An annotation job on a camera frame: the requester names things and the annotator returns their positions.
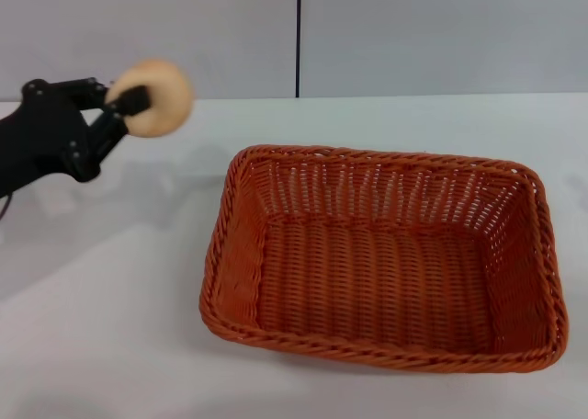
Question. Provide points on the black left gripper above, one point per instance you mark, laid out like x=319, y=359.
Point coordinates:
x=43, y=134

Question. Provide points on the round beige bread roll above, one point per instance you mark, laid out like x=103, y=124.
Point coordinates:
x=170, y=93

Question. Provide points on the orange woven plastic basket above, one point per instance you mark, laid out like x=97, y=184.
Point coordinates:
x=376, y=281

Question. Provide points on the black vertical wall seam strip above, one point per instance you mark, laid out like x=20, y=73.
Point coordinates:
x=298, y=37

